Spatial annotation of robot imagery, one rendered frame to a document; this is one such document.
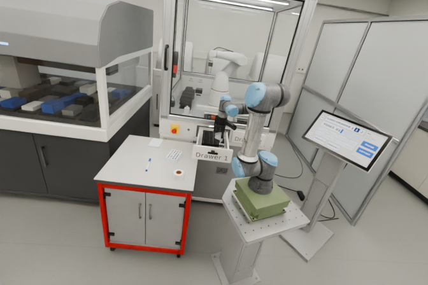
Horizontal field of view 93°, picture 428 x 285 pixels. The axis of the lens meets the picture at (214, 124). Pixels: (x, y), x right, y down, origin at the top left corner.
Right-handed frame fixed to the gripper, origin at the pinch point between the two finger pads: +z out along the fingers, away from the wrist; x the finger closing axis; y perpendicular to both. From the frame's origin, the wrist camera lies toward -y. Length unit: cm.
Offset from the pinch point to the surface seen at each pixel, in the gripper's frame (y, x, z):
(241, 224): -13, 58, 18
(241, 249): -20, 49, 52
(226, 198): -5.2, 40.0, 18.0
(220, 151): 0.2, 10.8, 2.7
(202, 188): 7, -25, 72
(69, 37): 103, 1, -58
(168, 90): 46, -23, -27
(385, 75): -157, -69, -59
